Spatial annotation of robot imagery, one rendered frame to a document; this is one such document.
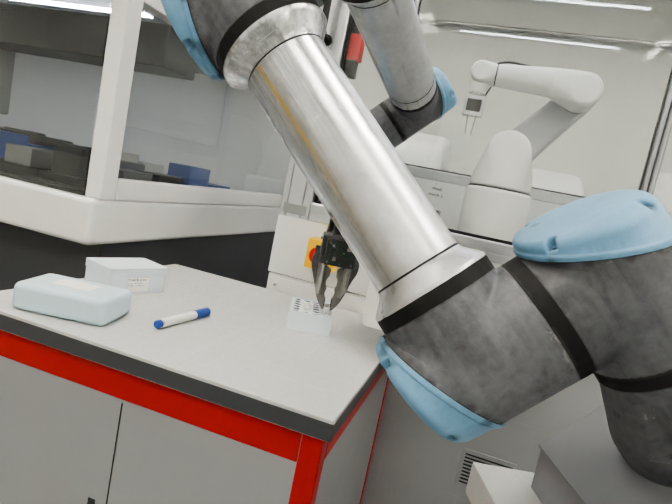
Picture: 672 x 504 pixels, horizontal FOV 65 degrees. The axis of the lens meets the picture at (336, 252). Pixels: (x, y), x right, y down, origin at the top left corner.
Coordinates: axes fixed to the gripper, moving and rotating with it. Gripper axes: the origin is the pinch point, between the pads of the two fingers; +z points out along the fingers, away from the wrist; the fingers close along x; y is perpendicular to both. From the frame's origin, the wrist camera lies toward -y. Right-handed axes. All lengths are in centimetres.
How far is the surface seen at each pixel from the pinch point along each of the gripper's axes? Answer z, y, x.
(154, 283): 3.3, -1.6, -34.6
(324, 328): 3.7, 6.0, 0.1
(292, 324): 4.1, 6.0, -5.9
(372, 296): -5.9, 14.9, 6.6
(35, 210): -4, -19, -69
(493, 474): 5, 47, 20
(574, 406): 13, -4, 57
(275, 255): -2.9, -27.2, -13.6
